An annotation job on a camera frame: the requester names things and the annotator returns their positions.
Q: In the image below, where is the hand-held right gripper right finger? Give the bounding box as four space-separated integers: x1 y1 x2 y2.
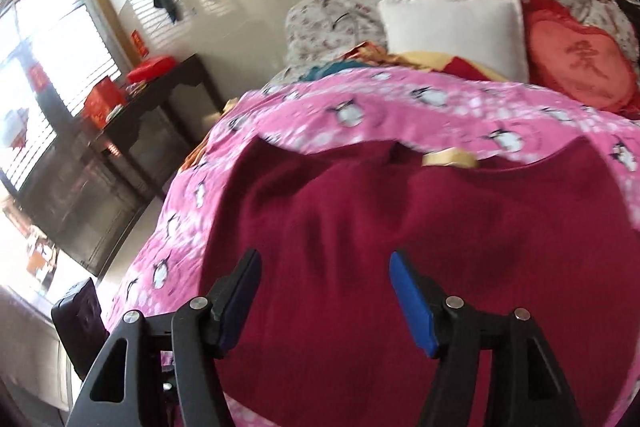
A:
389 249 584 427

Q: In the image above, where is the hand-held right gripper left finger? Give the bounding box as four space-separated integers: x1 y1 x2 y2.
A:
70 248 263 427

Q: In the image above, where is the maroon sweater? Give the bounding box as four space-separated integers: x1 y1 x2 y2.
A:
199 134 640 427

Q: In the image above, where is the dark wooden cabinet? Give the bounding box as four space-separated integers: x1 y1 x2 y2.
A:
20 131 152 279

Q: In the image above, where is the pink penguin blanket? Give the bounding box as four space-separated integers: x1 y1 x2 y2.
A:
102 67 640 427

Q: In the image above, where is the dark wooden side table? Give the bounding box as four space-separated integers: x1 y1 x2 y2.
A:
92 54 226 200

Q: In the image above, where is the red carton box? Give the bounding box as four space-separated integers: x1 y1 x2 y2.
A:
82 77 129 130

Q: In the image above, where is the yellow and red cloth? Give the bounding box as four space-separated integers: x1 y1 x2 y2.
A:
340 42 507 84

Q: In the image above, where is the white pillow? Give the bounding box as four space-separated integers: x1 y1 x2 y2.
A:
377 0 531 84

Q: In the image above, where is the red heart cushion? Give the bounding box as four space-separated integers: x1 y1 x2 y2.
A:
522 0 640 118

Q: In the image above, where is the black cable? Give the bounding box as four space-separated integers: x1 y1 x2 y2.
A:
324 0 362 29

